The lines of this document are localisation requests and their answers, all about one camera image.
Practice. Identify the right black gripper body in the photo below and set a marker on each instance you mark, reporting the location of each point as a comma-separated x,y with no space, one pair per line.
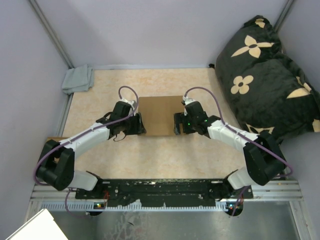
189,125

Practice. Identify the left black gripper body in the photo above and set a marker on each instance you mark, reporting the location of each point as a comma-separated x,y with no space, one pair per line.
129,126

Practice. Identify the brown cardboard box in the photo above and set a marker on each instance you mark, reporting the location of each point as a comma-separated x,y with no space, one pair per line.
157,113

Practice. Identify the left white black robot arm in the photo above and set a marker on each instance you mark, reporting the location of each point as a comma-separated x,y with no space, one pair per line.
56,166

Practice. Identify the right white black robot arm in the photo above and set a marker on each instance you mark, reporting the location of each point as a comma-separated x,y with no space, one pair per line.
263,157

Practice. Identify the small folded cardboard box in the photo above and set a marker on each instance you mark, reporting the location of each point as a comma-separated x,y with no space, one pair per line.
57,139

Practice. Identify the grey folded cloth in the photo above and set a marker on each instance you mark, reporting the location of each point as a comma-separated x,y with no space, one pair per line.
79,79

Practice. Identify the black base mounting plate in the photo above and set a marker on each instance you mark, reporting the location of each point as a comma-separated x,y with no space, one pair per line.
162,192

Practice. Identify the black floral pillow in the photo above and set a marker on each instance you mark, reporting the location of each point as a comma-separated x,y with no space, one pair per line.
265,89

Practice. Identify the white board corner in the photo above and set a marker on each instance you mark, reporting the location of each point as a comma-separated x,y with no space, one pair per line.
41,226

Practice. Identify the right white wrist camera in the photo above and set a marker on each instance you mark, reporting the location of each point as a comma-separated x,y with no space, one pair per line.
186,100

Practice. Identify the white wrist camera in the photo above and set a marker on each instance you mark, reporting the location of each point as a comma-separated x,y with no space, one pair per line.
186,100
132,103

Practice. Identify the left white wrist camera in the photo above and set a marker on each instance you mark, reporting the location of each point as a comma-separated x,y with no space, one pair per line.
132,103

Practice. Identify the aluminium frame rail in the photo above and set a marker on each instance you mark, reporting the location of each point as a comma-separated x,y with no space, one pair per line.
280,190

